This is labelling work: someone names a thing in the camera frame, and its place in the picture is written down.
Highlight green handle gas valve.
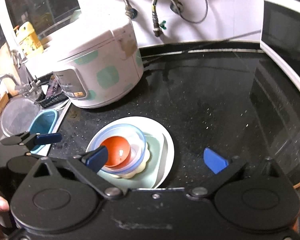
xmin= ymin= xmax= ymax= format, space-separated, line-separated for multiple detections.
xmin=152 ymin=11 xmax=166 ymax=37

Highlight white rice cooker green spots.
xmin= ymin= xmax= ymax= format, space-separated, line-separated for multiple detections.
xmin=46 ymin=16 xmax=144 ymax=108

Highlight white round plate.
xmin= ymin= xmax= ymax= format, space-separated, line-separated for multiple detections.
xmin=86 ymin=116 xmax=174 ymax=189

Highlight blue wall valve left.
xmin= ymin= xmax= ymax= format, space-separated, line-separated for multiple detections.
xmin=125 ymin=6 xmax=138 ymax=20

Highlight clear plastic bowl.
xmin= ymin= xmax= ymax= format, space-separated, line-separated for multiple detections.
xmin=92 ymin=126 xmax=145 ymax=173

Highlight blue plastic bowl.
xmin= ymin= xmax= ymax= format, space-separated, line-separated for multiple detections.
xmin=90 ymin=123 xmax=148 ymax=176

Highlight white microwave oven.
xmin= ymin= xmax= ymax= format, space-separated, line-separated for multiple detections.
xmin=260 ymin=0 xmax=300 ymax=92

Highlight chrome sink faucet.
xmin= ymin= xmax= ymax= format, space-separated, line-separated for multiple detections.
xmin=0 ymin=50 xmax=42 ymax=97

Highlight teal plastic basin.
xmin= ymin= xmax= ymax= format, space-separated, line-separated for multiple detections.
xmin=27 ymin=109 xmax=59 ymax=155

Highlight yellow oil bottle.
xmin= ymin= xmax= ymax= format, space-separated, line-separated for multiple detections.
xmin=14 ymin=21 xmax=44 ymax=57

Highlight cream scalloped dish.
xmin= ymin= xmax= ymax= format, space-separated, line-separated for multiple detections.
xmin=113 ymin=143 xmax=151 ymax=179

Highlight black dish basket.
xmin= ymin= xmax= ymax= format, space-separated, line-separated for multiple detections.
xmin=34 ymin=75 xmax=68 ymax=109

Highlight orange plastic bowl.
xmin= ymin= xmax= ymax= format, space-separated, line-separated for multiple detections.
xmin=101 ymin=136 xmax=130 ymax=167

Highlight black power cable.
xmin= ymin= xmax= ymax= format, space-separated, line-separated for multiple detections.
xmin=142 ymin=29 xmax=262 ymax=61

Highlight pale green square plate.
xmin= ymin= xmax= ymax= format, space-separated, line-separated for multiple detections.
xmin=97 ymin=133 xmax=164 ymax=191

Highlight grey power cable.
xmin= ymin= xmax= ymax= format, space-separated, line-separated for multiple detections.
xmin=180 ymin=0 xmax=209 ymax=24

